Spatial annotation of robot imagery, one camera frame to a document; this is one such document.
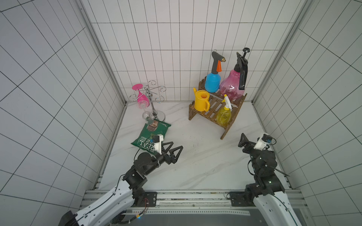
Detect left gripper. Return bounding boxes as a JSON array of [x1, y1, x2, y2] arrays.
[[144, 142, 183, 175]]

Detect small yellow spray bottle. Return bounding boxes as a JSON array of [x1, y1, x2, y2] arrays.
[[216, 94, 232, 126]]

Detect yellow watering can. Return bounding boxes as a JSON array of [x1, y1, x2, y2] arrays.
[[193, 88, 210, 112]]

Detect pink pressure sprayer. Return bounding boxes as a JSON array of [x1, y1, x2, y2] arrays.
[[220, 48, 250, 101]]

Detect blue spray bottle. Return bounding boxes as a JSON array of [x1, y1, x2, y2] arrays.
[[205, 51, 226, 93]]

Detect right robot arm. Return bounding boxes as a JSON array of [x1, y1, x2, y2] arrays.
[[238, 133, 302, 226]]

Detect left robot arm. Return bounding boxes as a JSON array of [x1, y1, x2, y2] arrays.
[[59, 142, 183, 226]]

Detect wooden slatted shelf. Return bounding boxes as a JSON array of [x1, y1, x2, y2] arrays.
[[189, 91, 247, 140]]

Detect green chips bag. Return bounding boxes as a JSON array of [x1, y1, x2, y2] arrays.
[[131, 120, 171, 154]]

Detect metal wine glass rack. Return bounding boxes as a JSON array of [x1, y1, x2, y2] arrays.
[[129, 80, 167, 123]]

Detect clear wine glass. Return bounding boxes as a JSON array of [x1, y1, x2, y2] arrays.
[[142, 109, 153, 121]]

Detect pink wine glass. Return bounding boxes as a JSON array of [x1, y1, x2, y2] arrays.
[[132, 83, 150, 109]]

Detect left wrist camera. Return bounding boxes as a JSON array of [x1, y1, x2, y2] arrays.
[[152, 134, 164, 154]]

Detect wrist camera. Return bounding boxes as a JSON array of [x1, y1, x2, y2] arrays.
[[152, 134, 164, 154], [254, 133, 274, 151]]

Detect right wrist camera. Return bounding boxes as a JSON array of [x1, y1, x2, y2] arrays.
[[254, 133, 274, 151]]

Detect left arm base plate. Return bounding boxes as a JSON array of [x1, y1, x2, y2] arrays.
[[133, 192, 157, 207]]

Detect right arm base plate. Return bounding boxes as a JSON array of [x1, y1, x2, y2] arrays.
[[226, 190, 261, 207]]

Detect aluminium mounting rail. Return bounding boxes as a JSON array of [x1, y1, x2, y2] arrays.
[[80, 188, 307, 217]]

